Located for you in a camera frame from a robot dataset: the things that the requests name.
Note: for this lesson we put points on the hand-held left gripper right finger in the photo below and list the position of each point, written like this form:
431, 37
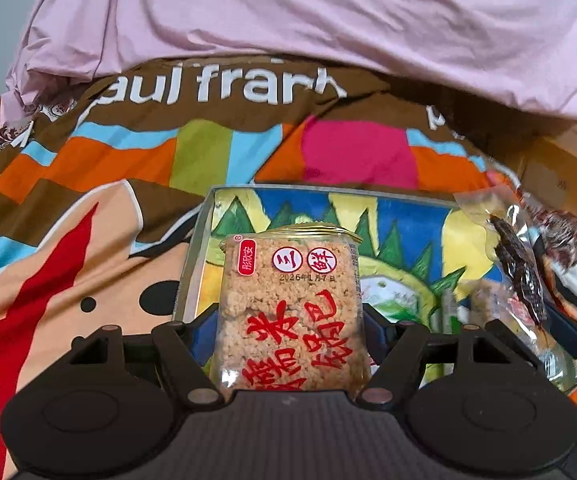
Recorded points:
376, 335

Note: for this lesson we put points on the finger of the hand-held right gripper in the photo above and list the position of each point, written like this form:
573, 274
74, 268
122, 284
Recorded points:
568, 310

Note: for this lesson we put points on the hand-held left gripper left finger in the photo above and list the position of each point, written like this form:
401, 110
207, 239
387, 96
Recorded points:
203, 337

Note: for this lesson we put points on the clear packet of dark jerky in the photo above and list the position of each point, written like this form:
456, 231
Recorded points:
513, 260

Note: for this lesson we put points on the metal tray with dinosaur drawing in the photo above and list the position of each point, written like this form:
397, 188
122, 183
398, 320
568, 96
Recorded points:
408, 225

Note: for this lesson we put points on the colourful printed blanket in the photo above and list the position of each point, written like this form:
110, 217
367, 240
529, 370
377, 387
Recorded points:
68, 185

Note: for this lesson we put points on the pink bed sheet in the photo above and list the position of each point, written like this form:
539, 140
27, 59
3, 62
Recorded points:
268, 10

